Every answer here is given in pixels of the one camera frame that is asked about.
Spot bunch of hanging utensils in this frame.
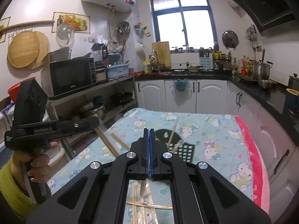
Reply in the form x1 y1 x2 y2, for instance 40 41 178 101
245 24 257 42

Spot blue dish tub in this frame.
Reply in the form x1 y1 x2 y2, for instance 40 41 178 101
106 63 129 78

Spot light blue knife block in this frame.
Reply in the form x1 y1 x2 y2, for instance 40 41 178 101
199 56 213 70

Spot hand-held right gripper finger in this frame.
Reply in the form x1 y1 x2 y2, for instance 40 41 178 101
26 128 149 224
149 128 272 224

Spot cartoon cat printed blanket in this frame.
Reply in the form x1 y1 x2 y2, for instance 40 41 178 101
47 107 270 224

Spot white countertop box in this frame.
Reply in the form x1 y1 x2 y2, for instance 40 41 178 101
170 52 201 70

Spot fruit wall picture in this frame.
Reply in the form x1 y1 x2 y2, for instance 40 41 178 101
51 12 90 34

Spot black wok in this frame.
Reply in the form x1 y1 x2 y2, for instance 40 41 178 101
110 92 133 104

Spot orange oil bottle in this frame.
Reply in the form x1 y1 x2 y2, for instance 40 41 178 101
241 55 251 75

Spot cluster of condiment jars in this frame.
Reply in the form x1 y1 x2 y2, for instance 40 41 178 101
212 49 232 70

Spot wooden cutting board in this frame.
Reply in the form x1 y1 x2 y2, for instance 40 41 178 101
152 41 171 68

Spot red plastic basin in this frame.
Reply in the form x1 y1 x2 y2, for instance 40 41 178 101
7 77 36 103

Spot black microwave oven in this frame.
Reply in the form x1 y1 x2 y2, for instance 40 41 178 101
49 57 97 98

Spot steel stockpot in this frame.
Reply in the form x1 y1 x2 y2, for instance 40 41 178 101
250 61 274 80

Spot teal hanging brush holder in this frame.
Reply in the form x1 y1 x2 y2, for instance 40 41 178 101
134 23 151 37

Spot steel shelf table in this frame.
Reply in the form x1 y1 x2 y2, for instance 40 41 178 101
47 75 138 159

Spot person's left hand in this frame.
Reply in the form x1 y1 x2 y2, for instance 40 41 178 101
10 141 59 192

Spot steel faucet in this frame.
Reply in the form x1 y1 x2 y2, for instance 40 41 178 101
149 50 161 71

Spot black range hood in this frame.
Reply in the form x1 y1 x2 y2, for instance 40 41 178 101
230 0 299 36

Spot dark lidded kettle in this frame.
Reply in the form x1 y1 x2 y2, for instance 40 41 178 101
288 73 299 91

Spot white hanging jug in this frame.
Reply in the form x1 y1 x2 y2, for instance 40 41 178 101
135 42 145 57

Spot blue framed window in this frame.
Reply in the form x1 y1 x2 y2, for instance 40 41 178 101
149 0 216 52

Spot wooden rolling pin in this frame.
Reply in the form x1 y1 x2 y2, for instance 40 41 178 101
0 20 55 31

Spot green plastic utensil holder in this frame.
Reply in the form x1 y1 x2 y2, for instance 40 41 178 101
154 128 195 165

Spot hanging steel basin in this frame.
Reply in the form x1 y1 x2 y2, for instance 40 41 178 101
116 21 131 35

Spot glass pot lid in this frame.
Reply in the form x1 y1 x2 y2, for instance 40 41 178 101
56 23 75 47

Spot person's left forearm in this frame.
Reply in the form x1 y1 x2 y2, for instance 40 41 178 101
0 161 39 222

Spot dark hanging pan lid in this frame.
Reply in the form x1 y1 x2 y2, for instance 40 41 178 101
222 30 239 49

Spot row of spice jars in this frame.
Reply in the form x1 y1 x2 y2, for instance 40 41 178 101
170 47 199 53

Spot black blender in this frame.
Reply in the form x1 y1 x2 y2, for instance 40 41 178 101
91 43 109 69

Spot large steel cooking pot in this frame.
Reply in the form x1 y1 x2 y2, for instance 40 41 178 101
78 101 105 122

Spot round bamboo tray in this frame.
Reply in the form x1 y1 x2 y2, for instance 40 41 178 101
7 30 40 68

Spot chopstick pair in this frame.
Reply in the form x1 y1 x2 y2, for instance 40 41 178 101
140 178 153 199
167 123 178 148
170 141 185 152
95 121 131 158

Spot blue enamel pot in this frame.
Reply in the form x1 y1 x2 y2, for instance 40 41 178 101
285 88 299 109

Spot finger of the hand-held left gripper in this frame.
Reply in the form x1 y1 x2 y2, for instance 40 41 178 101
58 117 100 139

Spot white kitchen cabinets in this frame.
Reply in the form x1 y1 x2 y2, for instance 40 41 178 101
135 79 299 217

